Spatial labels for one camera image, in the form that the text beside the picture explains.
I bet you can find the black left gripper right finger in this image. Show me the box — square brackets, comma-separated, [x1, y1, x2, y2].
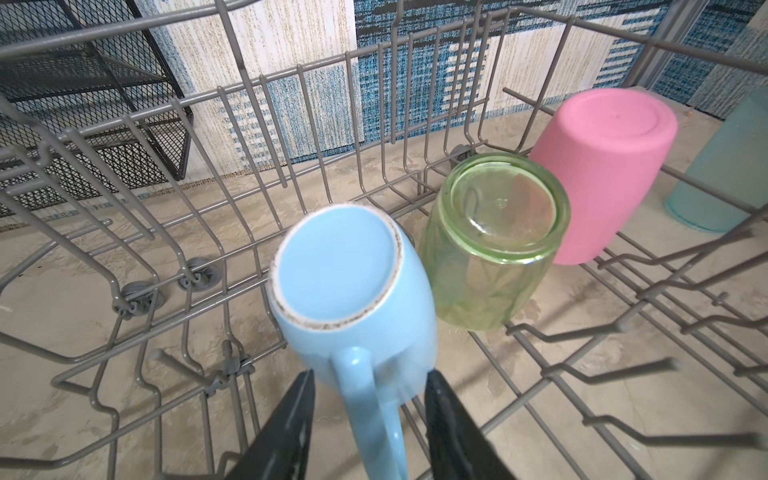
[425, 369, 515, 480]

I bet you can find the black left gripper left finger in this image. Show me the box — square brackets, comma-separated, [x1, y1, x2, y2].
[225, 369, 315, 479]

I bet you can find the light blue mug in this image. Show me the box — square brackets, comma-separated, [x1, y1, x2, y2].
[267, 203, 438, 479]

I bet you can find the green translucent cup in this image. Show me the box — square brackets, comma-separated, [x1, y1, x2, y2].
[419, 153, 571, 331]

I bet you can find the pink plastic cup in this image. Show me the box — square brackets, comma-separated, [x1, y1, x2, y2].
[529, 88, 678, 265]

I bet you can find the teal translucent cup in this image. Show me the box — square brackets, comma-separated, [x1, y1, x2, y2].
[665, 87, 767, 233]

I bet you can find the black mesh shelf unit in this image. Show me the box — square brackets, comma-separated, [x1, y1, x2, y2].
[1, 1, 190, 189]

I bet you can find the grey wire dish rack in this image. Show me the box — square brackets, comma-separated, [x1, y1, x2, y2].
[1, 1, 767, 479]

